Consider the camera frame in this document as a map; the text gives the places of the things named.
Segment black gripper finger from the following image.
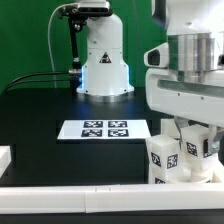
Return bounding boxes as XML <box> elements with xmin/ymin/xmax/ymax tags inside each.
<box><xmin>208</xmin><ymin>128</ymin><xmax>224</xmax><ymax>154</ymax></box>
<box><xmin>174</xmin><ymin>116</ymin><xmax>189</xmax><ymax>145</ymax></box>

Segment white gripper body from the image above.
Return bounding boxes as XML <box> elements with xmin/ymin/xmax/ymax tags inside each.
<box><xmin>145</xmin><ymin>69</ymin><xmax>224</xmax><ymax>127</ymax></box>

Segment grey overhead camera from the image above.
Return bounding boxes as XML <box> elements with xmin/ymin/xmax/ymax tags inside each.
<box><xmin>77</xmin><ymin>0</ymin><xmax>112</xmax><ymax>17</ymax></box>

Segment black camera stand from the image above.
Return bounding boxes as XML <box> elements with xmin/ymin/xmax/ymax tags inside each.
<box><xmin>59</xmin><ymin>5</ymin><xmax>82</xmax><ymax>89</ymax></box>

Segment white fence wall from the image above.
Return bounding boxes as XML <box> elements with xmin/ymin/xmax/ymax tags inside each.
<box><xmin>0</xmin><ymin>183</ymin><xmax>224</xmax><ymax>214</ymax></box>

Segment white round stool seat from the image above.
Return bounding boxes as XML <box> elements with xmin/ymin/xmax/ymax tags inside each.
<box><xmin>148</xmin><ymin>161</ymin><xmax>213</xmax><ymax>184</ymax></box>

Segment white marker base plate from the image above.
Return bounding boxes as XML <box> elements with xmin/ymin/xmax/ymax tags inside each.
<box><xmin>57</xmin><ymin>120</ymin><xmax>151</xmax><ymax>140</ymax></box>

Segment white left fence piece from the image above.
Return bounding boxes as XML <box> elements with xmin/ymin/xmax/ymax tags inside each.
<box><xmin>0</xmin><ymin>146</ymin><xmax>11</xmax><ymax>178</ymax></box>

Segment black cables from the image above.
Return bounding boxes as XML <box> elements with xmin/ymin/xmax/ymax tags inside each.
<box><xmin>0</xmin><ymin>70</ymin><xmax>73</xmax><ymax>96</ymax></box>

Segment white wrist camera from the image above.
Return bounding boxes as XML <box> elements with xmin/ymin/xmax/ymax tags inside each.
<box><xmin>144</xmin><ymin>42</ymin><xmax>169</xmax><ymax>68</ymax></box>

